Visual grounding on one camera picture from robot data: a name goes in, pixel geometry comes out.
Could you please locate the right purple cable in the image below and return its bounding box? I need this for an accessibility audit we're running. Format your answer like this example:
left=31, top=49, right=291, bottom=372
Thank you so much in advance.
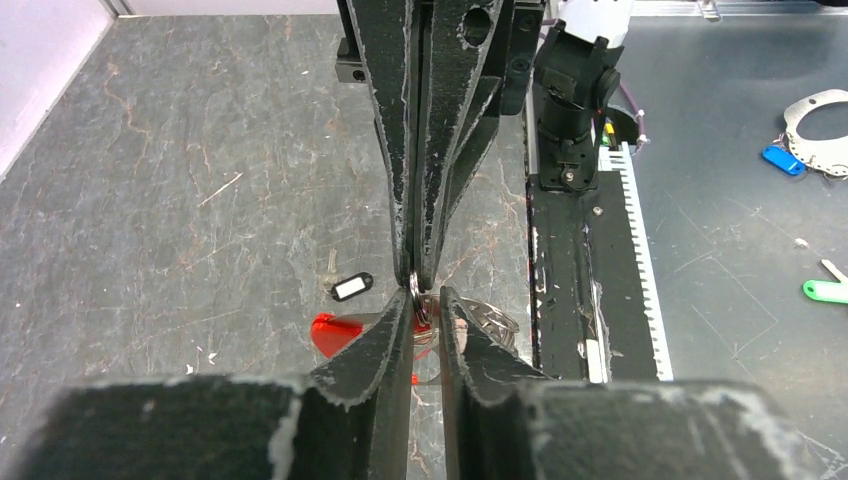
left=612, top=79, right=651, bottom=147

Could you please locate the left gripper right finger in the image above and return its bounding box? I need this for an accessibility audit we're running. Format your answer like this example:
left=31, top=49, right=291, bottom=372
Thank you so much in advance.
left=440, top=287, right=554, bottom=479

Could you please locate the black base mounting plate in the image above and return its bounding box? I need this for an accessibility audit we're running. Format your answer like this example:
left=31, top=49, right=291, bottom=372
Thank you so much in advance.
left=526, top=172, right=659, bottom=383

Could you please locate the white toothed cable duct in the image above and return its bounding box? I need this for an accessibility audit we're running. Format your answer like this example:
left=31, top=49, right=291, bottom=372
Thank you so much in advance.
left=600, top=141, right=674, bottom=381

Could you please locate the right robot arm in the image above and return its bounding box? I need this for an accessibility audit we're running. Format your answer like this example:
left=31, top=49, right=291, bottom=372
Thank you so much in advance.
left=337, top=1, right=633, bottom=292

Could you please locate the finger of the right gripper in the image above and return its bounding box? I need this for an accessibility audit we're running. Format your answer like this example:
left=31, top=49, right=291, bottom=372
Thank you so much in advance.
left=338, top=1, right=419, bottom=286
left=417, top=1, right=530, bottom=292

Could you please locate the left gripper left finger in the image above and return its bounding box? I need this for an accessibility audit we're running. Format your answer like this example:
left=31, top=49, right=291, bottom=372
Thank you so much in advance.
left=307, top=289, right=413, bottom=479

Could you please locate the metal key organizer red handle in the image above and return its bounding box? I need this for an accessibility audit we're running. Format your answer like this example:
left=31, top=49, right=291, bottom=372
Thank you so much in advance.
left=310, top=295, right=520, bottom=360

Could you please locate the blue key tag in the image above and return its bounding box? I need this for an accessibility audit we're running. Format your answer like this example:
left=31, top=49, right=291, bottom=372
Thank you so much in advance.
left=761, top=145, right=806, bottom=177

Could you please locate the green key tag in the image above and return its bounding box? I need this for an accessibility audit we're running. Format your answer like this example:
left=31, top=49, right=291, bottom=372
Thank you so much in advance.
left=801, top=259, right=847, bottom=305

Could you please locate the key with black tag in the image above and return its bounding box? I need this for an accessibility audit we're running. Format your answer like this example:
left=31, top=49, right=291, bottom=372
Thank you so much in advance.
left=321, top=249, right=375, bottom=302

